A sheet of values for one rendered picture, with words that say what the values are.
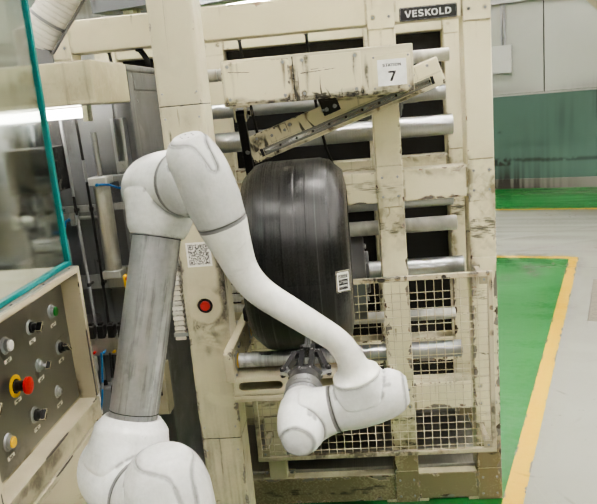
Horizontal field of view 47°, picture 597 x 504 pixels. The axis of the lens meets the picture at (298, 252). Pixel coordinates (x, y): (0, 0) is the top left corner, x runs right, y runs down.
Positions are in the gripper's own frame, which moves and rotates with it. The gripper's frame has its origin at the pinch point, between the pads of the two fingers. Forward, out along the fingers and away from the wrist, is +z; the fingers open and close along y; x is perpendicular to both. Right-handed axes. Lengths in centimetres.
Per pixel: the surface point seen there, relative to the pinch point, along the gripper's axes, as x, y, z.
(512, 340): 136, -110, 243
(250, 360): 13.3, 19.0, 17.6
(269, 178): -38.7, 8.5, 27.3
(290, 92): -57, 3, 61
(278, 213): -31.6, 5.8, 16.5
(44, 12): -88, 79, 68
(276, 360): 13.7, 11.3, 17.5
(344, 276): -14.6, -10.7, 10.3
